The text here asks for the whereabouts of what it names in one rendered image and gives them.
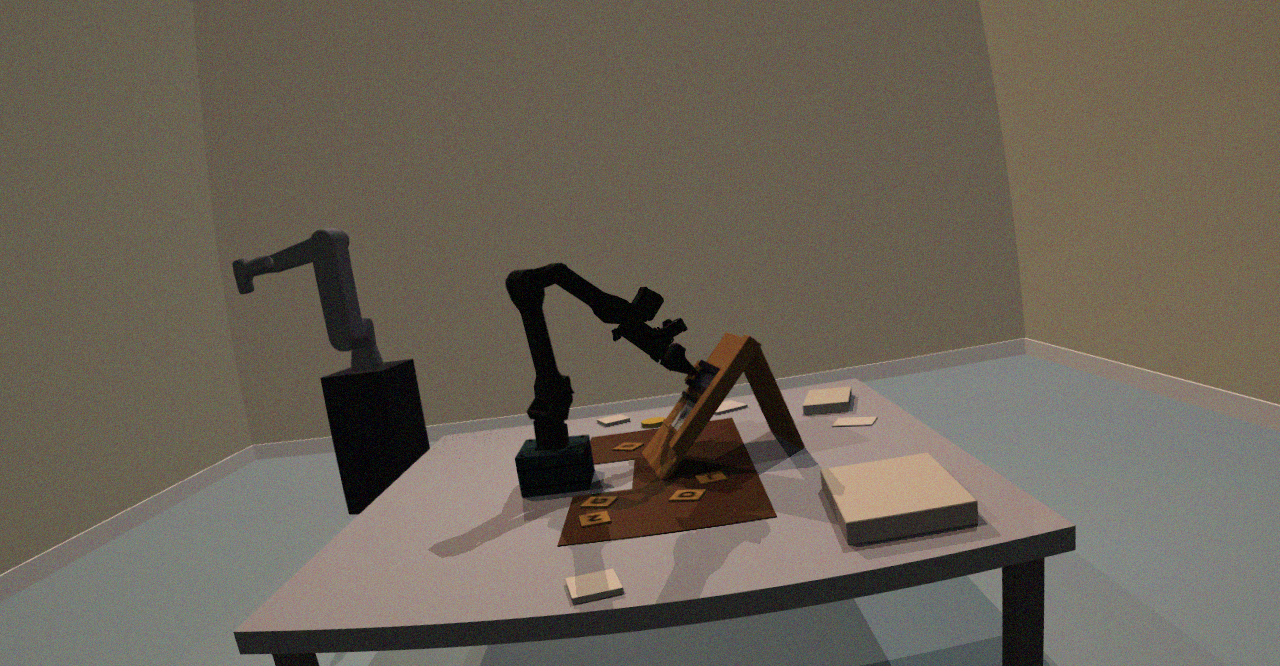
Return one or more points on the white paper ticket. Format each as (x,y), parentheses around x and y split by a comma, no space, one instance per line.
(683,414)

